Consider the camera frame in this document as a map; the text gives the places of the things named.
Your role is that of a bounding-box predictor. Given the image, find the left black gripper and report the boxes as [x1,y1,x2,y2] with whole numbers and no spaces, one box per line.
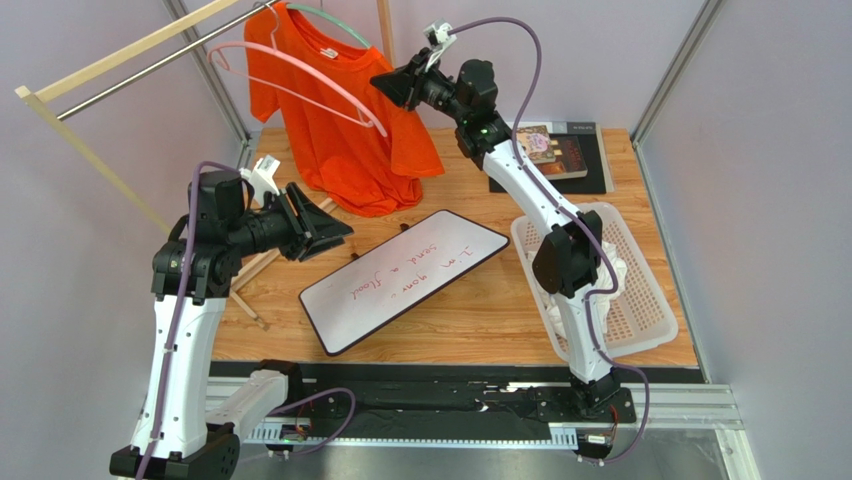
[227,182,354,262]

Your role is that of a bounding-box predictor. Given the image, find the orange t shirt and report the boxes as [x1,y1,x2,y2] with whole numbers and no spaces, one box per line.
[243,4,445,217]

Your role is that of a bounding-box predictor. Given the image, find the pink clothes hanger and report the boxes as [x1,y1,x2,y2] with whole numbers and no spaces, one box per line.
[206,0,389,138]

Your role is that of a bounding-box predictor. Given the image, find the green clothes hanger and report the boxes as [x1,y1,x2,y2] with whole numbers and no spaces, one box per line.
[287,2,372,48]

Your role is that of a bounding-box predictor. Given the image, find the white printed t shirt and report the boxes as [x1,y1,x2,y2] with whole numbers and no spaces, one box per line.
[532,241,628,339]

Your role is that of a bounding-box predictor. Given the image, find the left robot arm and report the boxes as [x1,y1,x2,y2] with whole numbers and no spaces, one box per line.
[109,164,352,479]

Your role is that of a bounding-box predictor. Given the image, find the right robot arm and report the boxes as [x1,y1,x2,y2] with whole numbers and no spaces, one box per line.
[370,48,620,411]

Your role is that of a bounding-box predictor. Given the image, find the whiteboard with red writing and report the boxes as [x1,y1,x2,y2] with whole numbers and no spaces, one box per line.
[299,210,510,357]

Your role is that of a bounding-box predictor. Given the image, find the pink cover book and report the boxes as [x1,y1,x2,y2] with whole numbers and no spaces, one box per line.
[516,125,556,164]

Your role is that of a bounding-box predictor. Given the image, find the dark red cover book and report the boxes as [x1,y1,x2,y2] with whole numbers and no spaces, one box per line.
[533,135,588,180]

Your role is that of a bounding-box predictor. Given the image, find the large black book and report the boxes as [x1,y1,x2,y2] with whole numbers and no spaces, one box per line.
[518,121,614,195]

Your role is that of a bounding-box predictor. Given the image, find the wooden clothes rack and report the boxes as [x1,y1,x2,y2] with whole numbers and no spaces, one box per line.
[14,0,401,332]

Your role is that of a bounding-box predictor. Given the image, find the white plastic basket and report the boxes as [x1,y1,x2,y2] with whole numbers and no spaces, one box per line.
[510,202,679,361]

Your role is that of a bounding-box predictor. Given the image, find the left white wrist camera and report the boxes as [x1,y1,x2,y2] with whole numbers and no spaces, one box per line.
[239,155,280,207]

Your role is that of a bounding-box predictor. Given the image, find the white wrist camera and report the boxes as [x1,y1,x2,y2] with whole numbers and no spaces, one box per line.
[239,155,280,207]
[423,19,457,70]

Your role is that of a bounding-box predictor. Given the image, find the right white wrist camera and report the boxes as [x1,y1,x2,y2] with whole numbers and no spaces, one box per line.
[423,19,457,70]

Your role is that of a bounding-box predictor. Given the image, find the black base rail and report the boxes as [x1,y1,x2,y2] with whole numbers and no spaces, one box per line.
[241,362,704,463]

